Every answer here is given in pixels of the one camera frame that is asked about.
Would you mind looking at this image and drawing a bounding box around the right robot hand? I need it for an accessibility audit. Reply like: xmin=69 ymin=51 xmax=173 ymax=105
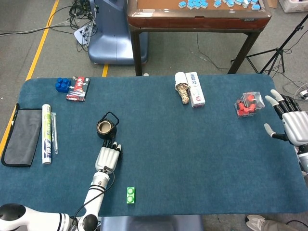
xmin=264 ymin=89 xmax=308 ymax=147

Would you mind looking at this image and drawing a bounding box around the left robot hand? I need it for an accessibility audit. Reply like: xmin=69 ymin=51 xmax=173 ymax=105
xmin=95 ymin=140 xmax=123 ymax=172

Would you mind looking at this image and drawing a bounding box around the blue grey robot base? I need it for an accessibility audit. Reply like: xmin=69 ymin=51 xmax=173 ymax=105
xmin=88 ymin=0 xmax=149 ymax=65

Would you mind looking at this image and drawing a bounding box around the black cast iron teapot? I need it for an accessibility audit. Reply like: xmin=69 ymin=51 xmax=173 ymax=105
xmin=96 ymin=111 xmax=120 ymax=142

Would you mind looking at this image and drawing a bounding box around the green toy brick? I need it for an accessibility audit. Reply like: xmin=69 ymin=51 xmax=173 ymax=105
xmin=126 ymin=186 xmax=136 ymax=205

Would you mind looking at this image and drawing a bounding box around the clear box of red pieces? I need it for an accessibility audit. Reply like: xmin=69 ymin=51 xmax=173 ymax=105
xmin=234 ymin=91 xmax=266 ymax=118

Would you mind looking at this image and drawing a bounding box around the clear plastic tube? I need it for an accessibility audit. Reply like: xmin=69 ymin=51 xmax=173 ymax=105
xmin=51 ymin=112 xmax=59 ymax=155

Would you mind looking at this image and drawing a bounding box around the white green film roll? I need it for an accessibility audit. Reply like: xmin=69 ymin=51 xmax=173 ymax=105
xmin=41 ymin=103 xmax=53 ymax=165

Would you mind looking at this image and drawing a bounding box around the red illustrated card pack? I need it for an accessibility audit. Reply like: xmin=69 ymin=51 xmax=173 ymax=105
xmin=66 ymin=76 xmax=91 ymax=103

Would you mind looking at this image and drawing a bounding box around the blue felt table mat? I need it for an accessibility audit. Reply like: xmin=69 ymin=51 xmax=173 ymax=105
xmin=0 ymin=74 xmax=308 ymax=217

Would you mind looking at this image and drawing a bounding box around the black tripod stand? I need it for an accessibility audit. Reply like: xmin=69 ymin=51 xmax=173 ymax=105
xmin=231 ymin=16 xmax=308 ymax=75

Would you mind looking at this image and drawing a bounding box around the blue grey robot torso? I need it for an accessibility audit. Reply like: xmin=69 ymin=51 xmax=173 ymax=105
xmin=100 ymin=215 xmax=205 ymax=231

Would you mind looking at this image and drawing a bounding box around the blue toy brick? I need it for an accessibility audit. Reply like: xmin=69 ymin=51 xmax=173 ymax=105
xmin=55 ymin=77 xmax=72 ymax=93

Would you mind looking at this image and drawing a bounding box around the grey zip pouch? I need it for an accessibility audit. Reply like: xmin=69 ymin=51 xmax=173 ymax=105
xmin=1 ymin=103 xmax=43 ymax=167

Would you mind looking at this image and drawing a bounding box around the khaki trouser leg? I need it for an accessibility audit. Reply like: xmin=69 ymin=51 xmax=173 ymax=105
xmin=261 ymin=219 xmax=308 ymax=231

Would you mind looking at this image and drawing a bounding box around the grey white sneaker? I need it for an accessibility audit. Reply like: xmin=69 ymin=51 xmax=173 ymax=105
xmin=245 ymin=214 xmax=267 ymax=231

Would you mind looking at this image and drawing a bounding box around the white toothpaste box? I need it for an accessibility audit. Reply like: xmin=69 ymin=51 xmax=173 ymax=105
xmin=185 ymin=71 xmax=206 ymax=108

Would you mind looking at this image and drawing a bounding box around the white paper cup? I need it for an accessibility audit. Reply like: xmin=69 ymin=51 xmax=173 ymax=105
xmin=174 ymin=71 xmax=189 ymax=91

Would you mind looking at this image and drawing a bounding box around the white power strip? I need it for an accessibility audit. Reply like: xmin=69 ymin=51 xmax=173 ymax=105
xmin=74 ymin=23 xmax=96 ymax=46

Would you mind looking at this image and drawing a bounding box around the brown mahjong table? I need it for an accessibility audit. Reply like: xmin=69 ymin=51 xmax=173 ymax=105
xmin=127 ymin=0 xmax=272 ymax=77

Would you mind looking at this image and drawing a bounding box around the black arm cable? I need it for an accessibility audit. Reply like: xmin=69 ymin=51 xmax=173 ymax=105
xmin=72 ymin=165 xmax=116 ymax=221

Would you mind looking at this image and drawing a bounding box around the white cable tangle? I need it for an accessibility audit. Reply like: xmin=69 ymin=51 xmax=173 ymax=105
xmin=282 ymin=81 xmax=308 ymax=104

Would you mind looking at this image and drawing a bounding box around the beige rope bundle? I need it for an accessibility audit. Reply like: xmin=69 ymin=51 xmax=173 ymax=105
xmin=177 ymin=83 xmax=191 ymax=105

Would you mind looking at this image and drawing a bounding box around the thin black floor cable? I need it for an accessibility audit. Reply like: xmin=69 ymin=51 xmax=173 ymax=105
xmin=196 ymin=32 xmax=231 ymax=71

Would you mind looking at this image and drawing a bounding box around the black cable bundle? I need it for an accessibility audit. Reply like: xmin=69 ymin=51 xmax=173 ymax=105
xmin=68 ymin=0 xmax=98 ymax=52

